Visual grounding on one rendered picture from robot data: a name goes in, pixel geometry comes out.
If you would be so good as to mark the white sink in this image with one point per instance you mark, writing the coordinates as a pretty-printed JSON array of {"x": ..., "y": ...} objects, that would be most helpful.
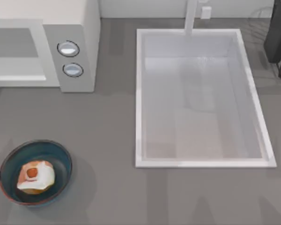
[{"x": 201, "y": 105}]

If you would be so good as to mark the round microwave knob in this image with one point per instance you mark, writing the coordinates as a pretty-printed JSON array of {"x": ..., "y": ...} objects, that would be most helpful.
[
  {"x": 72, "y": 69},
  {"x": 68, "y": 48}
]

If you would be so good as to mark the black chair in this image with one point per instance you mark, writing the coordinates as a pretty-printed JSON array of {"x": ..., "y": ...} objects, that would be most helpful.
[{"x": 277, "y": 35}]

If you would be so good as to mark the fried egg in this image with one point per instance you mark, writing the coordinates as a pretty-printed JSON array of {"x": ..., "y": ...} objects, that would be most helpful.
[{"x": 36, "y": 175}]

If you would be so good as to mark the pale microwave oven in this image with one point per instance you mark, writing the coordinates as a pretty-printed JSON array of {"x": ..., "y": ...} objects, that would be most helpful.
[{"x": 68, "y": 14}]

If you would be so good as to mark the tall white tap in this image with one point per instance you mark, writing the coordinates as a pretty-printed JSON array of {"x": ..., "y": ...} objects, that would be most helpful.
[{"x": 190, "y": 16}]

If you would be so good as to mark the white wall socket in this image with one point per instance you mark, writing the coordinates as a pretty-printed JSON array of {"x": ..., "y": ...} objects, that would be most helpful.
[{"x": 205, "y": 12}]

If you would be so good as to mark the dark blue frying pan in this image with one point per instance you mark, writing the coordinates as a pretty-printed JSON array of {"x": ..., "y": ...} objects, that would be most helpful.
[{"x": 58, "y": 159}]

